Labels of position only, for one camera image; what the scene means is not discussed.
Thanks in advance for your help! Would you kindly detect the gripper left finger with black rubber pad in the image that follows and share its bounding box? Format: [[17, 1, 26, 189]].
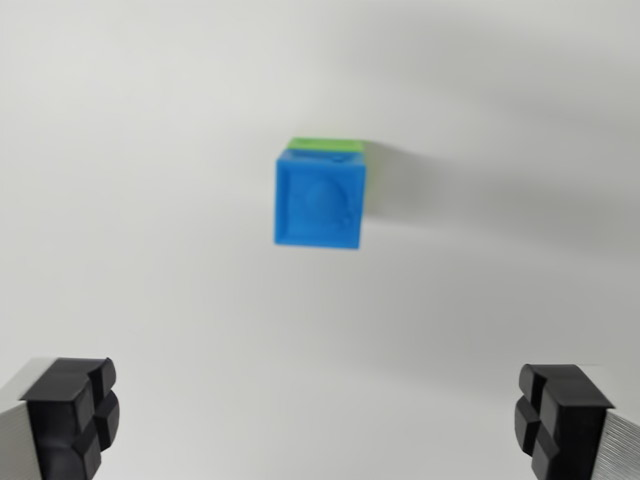
[[0, 356, 122, 480]]

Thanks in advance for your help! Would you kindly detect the green cube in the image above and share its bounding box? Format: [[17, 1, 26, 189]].
[[285, 135, 372, 217]]

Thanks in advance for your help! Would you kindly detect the gripper right finger with black rubber pad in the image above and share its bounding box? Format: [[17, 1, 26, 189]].
[[513, 363, 640, 480]]

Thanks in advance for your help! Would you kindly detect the blue cube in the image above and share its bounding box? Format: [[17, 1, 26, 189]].
[[272, 149, 369, 250]]

